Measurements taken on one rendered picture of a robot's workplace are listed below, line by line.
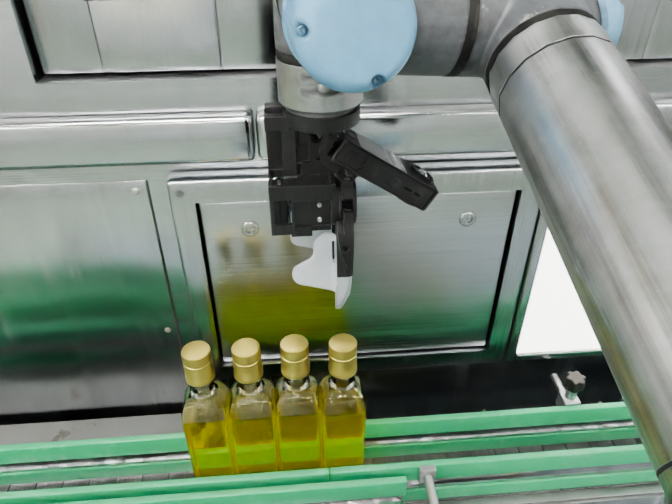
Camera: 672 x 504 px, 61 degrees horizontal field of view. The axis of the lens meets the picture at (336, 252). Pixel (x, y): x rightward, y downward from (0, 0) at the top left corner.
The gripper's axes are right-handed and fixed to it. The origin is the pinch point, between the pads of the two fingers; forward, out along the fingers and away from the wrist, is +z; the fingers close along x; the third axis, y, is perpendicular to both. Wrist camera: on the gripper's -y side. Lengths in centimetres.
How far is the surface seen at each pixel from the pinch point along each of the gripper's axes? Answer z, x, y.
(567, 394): 27.6, -5.0, -34.5
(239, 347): 9.1, -0.3, 12.0
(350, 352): 9.3, 1.6, -0.9
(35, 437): 37, -12, 47
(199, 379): 12.3, 1.3, 16.9
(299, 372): 12.4, 1.3, 5.2
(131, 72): -17.7, -18.5, 22.6
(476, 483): 34.2, 3.9, -18.8
